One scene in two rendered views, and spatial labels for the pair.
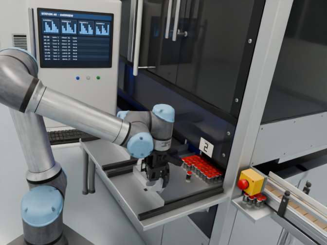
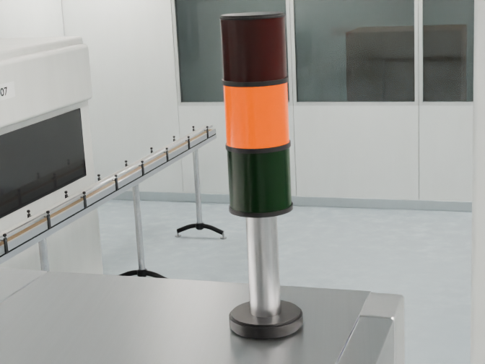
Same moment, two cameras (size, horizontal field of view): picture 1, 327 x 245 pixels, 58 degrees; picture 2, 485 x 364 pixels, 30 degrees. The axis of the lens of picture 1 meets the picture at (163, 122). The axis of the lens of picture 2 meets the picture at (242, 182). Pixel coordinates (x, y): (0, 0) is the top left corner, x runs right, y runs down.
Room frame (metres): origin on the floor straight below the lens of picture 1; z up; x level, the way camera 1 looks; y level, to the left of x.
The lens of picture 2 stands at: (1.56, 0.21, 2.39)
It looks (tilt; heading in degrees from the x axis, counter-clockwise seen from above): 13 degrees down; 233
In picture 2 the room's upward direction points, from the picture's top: 3 degrees counter-clockwise
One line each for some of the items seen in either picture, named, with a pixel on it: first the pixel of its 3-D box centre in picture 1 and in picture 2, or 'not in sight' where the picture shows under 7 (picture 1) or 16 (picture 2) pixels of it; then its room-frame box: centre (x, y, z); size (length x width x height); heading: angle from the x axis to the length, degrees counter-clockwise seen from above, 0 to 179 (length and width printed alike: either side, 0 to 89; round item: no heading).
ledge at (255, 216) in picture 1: (254, 206); not in sight; (0.99, -0.41, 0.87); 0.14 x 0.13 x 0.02; 125
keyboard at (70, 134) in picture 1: (78, 134); not in sight; (1.51, 0.48, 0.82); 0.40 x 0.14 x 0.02; 118
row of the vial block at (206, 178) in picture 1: (197, 170); not in sight; (1.14, -0.18, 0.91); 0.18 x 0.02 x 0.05; 34
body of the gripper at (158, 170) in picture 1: (156, 161); not in sight; (0.93, 0.01, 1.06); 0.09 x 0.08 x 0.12; 125
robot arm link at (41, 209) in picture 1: (43, 212); not in sight; (0.71, 0.34, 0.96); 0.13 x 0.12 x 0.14; 15
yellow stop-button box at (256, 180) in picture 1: (251, 181); not in sight; (0.97, -0.37, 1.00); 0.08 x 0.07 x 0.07; 125
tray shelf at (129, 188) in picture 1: (152, 164); not in sight; (1.21, 0.03, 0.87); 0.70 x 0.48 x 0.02; 35
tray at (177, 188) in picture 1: (181, 176); not in sight; (1.09, -0.11, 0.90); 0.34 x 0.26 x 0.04; 124
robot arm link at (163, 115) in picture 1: (161, 121); not in sight; (0.93, 0.01, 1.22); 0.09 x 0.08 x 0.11; 105
